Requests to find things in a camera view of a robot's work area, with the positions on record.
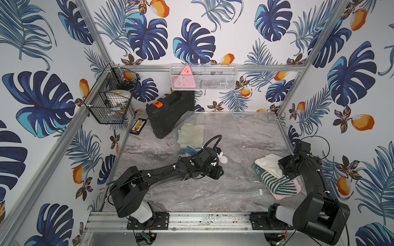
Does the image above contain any green striped folded towel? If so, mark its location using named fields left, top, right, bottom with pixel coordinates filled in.
left=253, top=164, right=301, bottom=200

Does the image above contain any clear wall-mounted tray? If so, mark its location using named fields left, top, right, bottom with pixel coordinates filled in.
left=169, top=64, right=238, bottom=91

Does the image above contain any pink triangle object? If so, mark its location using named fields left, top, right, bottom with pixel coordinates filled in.
left=171, top=65, right=196, bottom=90

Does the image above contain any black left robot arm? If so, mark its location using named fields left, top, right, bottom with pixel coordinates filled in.
left=109, top=135, right=224, bottom=224

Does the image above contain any aluminium front rail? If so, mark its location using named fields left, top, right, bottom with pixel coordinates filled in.
left=85, top=212, right=293, bottom=233

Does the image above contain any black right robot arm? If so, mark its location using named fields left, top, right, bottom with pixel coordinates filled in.
left=265, top=140, right=350, bottom=246

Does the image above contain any white towel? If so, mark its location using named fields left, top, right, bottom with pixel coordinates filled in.
left=254, top=154, right=284, bottom=178

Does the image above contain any white round bag valve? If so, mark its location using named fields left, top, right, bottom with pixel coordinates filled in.
left=219, top=155, right=228, bottom=164

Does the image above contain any clear plastic vacuum bag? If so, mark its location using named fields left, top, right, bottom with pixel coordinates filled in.
left=164, top=113, right=289, bottom=212

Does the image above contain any black plastic tool case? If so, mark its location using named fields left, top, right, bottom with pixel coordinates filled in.
left=146, top=91, right=195, bottom=139

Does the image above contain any black wire basket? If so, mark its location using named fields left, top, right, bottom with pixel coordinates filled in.
left=83, top=64, right=141, bottom=125

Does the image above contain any small black orange box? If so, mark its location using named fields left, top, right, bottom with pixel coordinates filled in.
left=129, top=118, right=147, bottom=135

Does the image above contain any cream and teal towel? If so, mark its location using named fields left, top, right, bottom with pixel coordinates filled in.
left=178, top=146, right=202, bottom=156

